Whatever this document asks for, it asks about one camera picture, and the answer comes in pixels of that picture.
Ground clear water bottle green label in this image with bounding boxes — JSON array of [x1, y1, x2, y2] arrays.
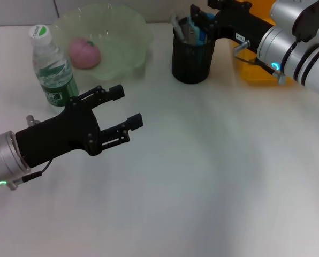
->
[[28, 24, 80, 115]]

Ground black mesh pen holder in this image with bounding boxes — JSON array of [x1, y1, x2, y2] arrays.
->
[[171, 16, 217, 85]]

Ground blue scissors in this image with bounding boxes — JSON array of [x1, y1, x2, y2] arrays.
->
[[187, 12, 216, 46]]

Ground silver left wrist stud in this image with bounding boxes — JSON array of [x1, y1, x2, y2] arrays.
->
[[25, 115, 42, 127]]

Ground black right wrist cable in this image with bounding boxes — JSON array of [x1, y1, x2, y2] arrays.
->
[[233, 39, 287, 86]]

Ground translucent green plastic bowl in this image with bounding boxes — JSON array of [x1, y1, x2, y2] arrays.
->
[[51, 3, 155, 82]]

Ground pink toy peach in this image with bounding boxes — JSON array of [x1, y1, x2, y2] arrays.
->
[[68, 37, 101, 70]]

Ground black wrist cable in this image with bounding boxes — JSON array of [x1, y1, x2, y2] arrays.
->
[[13, 159, 54, 188], [233, 39, 287, 86]]

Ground yellow plastic storage bin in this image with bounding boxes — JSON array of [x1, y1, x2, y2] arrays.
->
[[233, 16, 319, 87]]

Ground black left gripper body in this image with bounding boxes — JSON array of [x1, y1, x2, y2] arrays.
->
[[14, 97, 102, 168]]

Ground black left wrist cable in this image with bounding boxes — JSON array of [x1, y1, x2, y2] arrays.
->
[[13, 159, 54, 188]]

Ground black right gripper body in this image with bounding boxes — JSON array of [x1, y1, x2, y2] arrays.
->
[[214, 0, 275, 52]]

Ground silver ballpoint pen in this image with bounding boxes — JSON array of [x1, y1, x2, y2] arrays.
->
[[170, 12, 188, 44]]

